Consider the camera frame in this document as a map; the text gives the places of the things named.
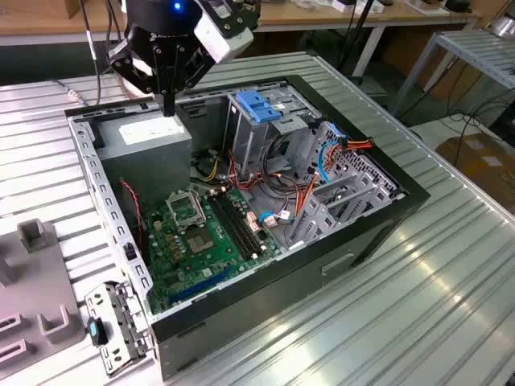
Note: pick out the CPU socket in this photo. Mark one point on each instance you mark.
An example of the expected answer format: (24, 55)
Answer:
(201, 241)

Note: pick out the black PC case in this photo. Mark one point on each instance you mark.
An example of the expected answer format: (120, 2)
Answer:
(281, 289)

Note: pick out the flat cardboard box with labels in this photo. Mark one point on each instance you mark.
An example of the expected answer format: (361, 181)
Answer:
(483, 169)

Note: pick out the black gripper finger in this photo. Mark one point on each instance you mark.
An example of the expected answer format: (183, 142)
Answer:
(193, 66)
(128, 64)

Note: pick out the blue drive bay latch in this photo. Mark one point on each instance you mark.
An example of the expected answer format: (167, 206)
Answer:
(253, 104)

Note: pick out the metal expansion card bracket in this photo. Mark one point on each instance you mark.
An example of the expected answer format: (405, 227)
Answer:
(105, 309)

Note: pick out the grey parts rack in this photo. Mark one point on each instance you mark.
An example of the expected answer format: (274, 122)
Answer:
(40, 289)

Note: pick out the grey metal drive cage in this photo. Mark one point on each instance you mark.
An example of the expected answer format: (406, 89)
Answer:
(249, 140)

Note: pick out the blue expansion slot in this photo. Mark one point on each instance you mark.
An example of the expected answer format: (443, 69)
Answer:
(201, 284)

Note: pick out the green motherboard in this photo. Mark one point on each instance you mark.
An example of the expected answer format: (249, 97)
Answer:
(189, 273)

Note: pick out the silver metal drum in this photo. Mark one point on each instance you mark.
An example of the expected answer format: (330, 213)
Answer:
(505, 26)

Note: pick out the grey power supply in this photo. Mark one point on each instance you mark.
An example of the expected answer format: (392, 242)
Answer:
(149, 169)

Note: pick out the grey metal slat table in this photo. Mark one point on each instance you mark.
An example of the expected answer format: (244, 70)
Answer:
(483, 48)

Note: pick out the black latch blue tab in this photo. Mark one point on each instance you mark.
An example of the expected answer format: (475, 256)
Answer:
(101, 333)

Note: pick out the black RAM slot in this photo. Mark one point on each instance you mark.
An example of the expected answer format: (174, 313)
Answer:
(240, 225)
(234, 225)
(245, 225)
(229, 225)

